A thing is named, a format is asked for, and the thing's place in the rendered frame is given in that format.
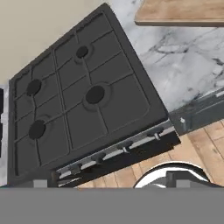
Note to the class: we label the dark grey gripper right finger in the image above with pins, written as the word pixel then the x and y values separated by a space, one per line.
pixel 182 183

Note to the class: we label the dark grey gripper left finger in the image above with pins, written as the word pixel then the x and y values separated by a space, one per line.
pixel 40 183

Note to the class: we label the dark grey drawer front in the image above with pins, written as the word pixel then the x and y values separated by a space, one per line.
pixel 201 112

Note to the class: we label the wooden cutting board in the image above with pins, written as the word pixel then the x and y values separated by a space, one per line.
pixel 180 11

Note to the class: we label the white and black round thing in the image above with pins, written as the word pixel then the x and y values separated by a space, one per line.
pixel 151 174

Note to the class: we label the dark hob knob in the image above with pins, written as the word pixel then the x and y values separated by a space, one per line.
pixel 75 168
pixel 157 135
pixel 99 158
pixel 125 146

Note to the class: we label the black oven door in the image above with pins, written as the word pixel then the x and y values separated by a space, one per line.
pixel 137 154

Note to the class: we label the black thing at worktop edge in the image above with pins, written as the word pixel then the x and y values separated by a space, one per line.
pixel 1 102

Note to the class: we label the dark grey gas hob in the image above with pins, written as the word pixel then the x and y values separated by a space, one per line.
pixel 87 96

